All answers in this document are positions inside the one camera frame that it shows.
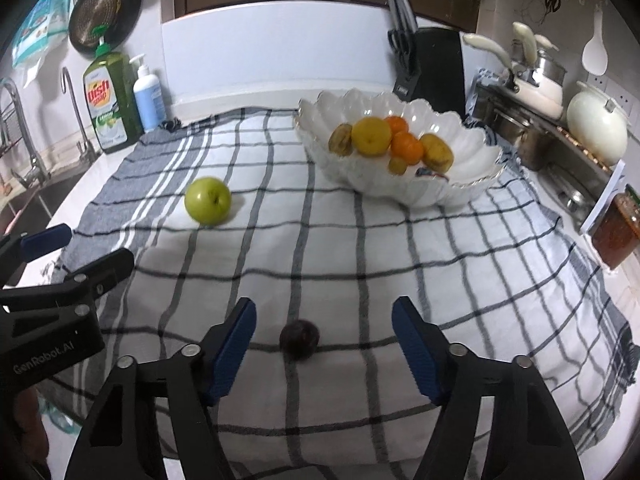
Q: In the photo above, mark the white card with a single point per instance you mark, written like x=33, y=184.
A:
x=602, y=200

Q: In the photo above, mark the black knife block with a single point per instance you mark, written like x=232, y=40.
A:
x=435, y=65

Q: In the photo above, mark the small orange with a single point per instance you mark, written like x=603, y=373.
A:
x=407, y=149
x=397, y=124

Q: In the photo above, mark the spotted yellow banana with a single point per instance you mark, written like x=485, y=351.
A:
x=340, y=139

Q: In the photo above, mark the thin gooseneck faucet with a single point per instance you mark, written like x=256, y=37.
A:
x=77, y=110

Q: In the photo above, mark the checkered white grey cloth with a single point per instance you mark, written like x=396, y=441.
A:
x=350, y=240

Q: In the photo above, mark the green apple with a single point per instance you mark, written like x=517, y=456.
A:
x=207, y=200

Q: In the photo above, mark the green dish soap bottle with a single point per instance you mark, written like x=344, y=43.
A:
x=110, y=105

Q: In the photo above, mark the blue pump bottle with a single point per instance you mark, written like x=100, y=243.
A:
x=149, y=100

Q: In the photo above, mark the brass mesh strainer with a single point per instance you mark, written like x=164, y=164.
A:
x=95, y=15

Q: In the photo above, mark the white wall socket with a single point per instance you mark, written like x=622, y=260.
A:
x=632, y=110
x=595, y=81

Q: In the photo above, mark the blue white plastic bag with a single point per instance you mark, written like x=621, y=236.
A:
x=37, y=30

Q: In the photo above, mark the blue striped dish towel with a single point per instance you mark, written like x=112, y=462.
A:
x=480, y=80

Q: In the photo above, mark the stainless steel pot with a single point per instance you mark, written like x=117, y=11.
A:
x=530, y=145

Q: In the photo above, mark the dark purple plum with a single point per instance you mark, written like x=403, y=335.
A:
x=299, y=339

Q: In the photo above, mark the metal dish rack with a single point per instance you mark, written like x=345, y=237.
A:
x=575, y=180

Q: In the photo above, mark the white round casserole pot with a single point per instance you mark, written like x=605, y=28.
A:
x=595, y=125

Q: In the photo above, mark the yellow mango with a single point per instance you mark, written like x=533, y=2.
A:
x=436, y=151

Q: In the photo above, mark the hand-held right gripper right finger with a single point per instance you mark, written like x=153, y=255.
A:
x=420, y=355

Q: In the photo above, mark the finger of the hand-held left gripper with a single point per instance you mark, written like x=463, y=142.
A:
x=100, y=272
x=45, y=241

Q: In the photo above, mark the large yellow lemon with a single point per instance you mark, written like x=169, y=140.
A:
x=371, y=136

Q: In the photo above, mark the chrome sink faucet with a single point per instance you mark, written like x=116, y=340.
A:
x=15, y=125

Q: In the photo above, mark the white rice paddle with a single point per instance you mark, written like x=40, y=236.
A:
x=595, y=55

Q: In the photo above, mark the white scalloped bowl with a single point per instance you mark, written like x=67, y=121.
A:
x=450, y=185

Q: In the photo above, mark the small yellow-brown fruit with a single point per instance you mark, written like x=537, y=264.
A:
x=397, y=164

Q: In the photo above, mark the black kitchen scissors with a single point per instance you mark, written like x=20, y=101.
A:
x=400, y=45

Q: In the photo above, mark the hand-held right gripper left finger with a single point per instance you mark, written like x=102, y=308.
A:
x=232, y=350

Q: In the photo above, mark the steel kitchen sink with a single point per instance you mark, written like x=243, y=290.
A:
x=40, y=195

